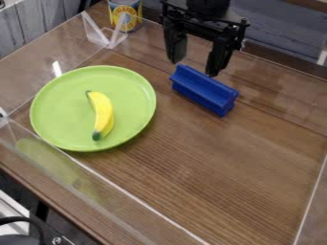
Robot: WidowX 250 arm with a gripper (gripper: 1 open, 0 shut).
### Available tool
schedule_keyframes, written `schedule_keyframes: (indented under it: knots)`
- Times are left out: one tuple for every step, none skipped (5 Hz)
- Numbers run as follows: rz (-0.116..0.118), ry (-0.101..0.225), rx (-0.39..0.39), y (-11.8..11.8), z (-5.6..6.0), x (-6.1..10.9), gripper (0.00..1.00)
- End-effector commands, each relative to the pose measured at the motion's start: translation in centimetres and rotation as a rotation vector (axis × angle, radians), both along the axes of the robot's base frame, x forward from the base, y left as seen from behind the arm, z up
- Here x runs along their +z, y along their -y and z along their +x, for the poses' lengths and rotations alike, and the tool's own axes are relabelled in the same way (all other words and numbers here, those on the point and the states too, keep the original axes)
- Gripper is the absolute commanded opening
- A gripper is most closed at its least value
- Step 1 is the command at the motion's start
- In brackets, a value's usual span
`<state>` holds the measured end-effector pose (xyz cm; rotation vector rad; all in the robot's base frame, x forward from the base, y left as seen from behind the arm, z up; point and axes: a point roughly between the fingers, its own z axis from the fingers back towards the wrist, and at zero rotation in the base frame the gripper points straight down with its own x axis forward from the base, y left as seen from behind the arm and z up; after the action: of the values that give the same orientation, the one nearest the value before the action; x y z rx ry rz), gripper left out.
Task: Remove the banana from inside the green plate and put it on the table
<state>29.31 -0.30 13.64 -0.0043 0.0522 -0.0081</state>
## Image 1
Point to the yellow labelled tin can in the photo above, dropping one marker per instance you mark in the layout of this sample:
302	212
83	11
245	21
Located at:
127	11

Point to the blue plastic block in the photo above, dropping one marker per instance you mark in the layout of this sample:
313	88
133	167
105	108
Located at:
205	90

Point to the clear acrylic front wall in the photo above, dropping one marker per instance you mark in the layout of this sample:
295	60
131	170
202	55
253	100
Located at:
105	211

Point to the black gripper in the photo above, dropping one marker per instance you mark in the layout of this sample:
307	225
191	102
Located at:
205	18

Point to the clear acrylic corner bracket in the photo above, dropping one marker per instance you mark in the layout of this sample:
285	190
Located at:
107	37

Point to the yellow toy banana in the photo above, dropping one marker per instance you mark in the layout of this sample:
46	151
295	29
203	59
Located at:
103	108

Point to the green round plate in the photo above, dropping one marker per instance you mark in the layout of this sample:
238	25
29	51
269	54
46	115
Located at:
63	113

